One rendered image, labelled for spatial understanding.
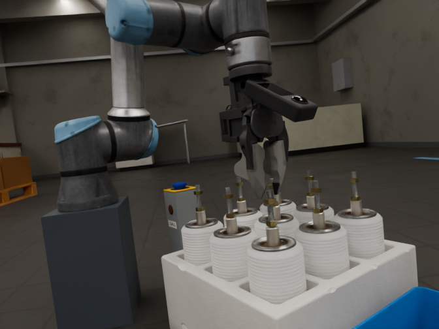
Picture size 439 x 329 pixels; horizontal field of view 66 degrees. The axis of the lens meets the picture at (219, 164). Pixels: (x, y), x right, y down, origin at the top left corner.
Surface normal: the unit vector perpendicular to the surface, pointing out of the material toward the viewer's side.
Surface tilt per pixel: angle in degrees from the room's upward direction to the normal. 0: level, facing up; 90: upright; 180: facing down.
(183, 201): 90
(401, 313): 88
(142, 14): 101
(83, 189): 72
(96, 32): 90
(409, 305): 88
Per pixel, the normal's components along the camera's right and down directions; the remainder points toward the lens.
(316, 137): 0.12, 0.07
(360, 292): 0.56, 0.00
